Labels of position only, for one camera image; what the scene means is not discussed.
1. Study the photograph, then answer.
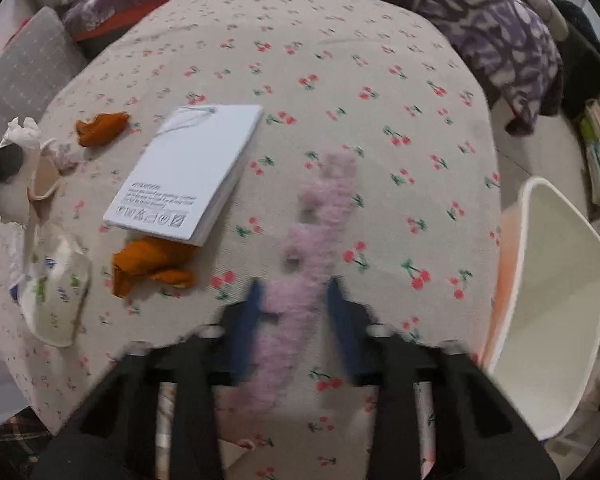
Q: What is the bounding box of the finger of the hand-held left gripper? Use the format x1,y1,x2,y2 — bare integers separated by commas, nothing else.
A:
0,142,25,188

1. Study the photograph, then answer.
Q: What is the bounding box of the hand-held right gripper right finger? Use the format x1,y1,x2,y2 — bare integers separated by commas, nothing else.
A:
325,276,561,480

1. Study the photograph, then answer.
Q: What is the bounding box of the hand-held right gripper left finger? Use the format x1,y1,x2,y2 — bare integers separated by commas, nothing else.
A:
30,277,281,480

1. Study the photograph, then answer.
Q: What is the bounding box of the pink fluffy strip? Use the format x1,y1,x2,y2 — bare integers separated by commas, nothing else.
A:
230,150,362,417

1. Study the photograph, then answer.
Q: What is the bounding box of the large orange peel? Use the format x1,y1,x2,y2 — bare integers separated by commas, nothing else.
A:
111,237,197,299

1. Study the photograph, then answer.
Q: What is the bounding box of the white plastic bin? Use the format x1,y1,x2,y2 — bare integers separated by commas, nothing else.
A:
480,176,600,442

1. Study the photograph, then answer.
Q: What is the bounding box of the white crumpled tissue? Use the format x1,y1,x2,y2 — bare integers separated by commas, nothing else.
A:
2,116,56,161

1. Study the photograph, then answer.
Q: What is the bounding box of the grey checked pillow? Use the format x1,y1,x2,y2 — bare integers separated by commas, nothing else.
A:
0,6,89,147

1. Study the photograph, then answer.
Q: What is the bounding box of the small orange peel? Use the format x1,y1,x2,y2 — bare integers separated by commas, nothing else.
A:
76,111,131,149

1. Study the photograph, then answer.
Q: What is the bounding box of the white flat box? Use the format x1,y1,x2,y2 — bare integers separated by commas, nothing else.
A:
102,104,265,248

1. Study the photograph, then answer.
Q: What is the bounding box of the plaid cloth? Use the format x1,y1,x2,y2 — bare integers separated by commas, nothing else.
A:
0,406,52,462

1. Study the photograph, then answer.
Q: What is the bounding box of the purple patterned blanket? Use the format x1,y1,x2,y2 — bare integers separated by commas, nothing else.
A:
60,0,567,136

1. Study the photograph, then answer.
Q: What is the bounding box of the dark clothes pile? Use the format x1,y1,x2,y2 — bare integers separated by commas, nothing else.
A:
545,0,600,117

